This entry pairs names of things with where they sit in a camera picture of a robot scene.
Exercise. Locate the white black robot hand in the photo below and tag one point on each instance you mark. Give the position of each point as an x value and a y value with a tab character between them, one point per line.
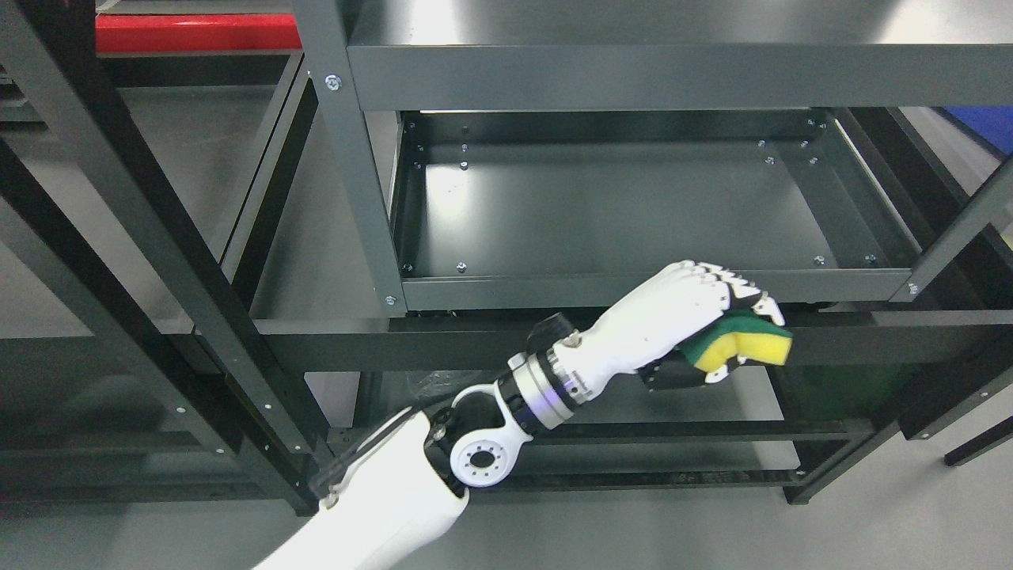
649	322

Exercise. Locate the green yellow sponge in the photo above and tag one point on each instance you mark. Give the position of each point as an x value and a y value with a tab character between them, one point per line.
736	337

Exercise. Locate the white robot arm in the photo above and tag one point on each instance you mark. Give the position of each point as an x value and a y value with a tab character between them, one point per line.
409	481

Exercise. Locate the grey metal shelf unit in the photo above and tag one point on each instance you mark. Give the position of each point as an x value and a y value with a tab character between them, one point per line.
504	160

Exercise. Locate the black metal shelf rack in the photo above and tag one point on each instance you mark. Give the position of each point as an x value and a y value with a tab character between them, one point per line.
140	194

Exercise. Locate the red bar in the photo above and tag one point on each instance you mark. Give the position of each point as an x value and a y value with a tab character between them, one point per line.
196	33

